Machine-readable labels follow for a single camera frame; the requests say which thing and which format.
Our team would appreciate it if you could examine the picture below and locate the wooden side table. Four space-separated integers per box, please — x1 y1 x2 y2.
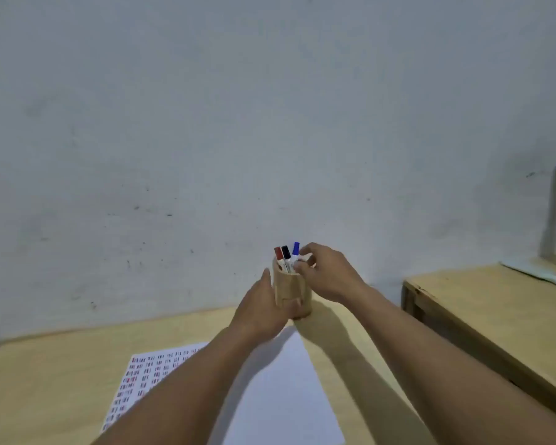
401 254 556 425

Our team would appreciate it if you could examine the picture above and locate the printed white paper sheet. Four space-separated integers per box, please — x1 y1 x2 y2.
99 342 210 434

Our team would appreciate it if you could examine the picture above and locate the wooden pen holder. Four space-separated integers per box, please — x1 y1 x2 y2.
272 256 314 319

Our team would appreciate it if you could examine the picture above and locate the white flat object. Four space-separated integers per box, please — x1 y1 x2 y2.
500 256 556 293

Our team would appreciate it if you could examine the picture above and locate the person's left forearm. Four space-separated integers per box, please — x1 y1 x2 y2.
92 326 279 445

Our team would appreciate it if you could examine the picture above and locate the person's right hand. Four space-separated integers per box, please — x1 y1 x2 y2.
295 243 368 306

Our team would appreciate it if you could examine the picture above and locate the person's right forearm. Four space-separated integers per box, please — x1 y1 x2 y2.
346 285 556 445

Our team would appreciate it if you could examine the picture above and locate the blank white paper sheet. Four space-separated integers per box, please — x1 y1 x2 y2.
208 325 347 445

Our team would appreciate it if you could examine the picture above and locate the person's left hand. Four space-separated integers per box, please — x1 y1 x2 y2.
229 268 303 342

